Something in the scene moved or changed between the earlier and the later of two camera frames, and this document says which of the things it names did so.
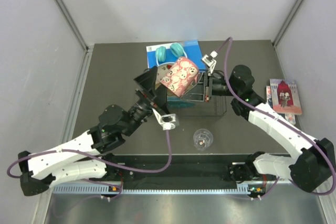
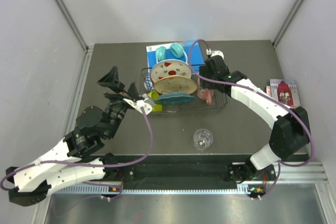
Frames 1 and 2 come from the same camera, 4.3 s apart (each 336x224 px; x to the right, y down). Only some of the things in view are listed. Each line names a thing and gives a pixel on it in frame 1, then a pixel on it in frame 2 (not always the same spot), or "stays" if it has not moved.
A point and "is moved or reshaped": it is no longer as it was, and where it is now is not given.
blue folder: x=191 y=52 stays
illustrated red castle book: x=285 y=96 stays
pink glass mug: x=181 y=77 is moved or reshaped
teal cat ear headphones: x=176 y=49 stays
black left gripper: x=147 y=81 -> x=133 y=94
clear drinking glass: x=202 y=139 stays
